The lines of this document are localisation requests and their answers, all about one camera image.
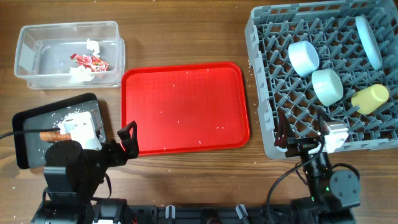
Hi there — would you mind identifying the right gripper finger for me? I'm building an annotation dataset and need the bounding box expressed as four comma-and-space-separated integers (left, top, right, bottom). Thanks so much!
274, 110, 291, 148
317, 107, 330, 136

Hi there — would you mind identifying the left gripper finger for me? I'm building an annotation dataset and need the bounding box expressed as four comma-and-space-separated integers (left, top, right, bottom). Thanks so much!
117, 121, 137, 140
121, 139, 139, 157

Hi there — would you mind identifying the green bowl with rice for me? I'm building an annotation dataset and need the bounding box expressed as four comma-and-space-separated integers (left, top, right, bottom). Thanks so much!
312, 69, 343, 106

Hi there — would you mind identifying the yellow plastic cup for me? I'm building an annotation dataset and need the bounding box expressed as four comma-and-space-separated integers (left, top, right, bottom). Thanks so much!
351, 84, 389, 114

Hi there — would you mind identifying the orange carrot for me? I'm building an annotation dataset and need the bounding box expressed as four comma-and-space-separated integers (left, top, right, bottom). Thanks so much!
39, 131, 72, 142

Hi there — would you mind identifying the red snack wrapper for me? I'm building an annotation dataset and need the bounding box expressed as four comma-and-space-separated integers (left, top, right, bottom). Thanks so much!
70, 54, 109, 72

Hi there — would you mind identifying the light blue bowl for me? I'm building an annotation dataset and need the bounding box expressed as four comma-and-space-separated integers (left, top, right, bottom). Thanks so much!
288, 40, 320, 77

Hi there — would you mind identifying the light blue plate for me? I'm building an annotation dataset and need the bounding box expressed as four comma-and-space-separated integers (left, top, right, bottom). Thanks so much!
355, 16, 382, 70

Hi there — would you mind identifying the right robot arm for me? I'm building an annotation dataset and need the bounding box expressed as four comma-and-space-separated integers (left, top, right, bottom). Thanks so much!
266, 109, 361, 223

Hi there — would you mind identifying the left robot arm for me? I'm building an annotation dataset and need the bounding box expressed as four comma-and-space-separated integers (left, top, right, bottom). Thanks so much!
31, 121, 139, 224

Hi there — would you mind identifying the grey dishwasher rack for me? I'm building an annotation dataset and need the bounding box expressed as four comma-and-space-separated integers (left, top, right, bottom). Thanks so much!
244, 1, 397, 159

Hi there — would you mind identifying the clear plastic waste bin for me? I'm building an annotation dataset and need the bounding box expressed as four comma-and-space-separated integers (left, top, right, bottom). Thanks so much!
14, 21, 125, 90

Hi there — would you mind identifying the red serving tray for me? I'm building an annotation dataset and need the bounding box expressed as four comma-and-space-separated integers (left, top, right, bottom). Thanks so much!
121, 62, 250, 156

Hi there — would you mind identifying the black tray bin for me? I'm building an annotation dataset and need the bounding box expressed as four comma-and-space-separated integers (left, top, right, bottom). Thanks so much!
12, 93, 106, 169

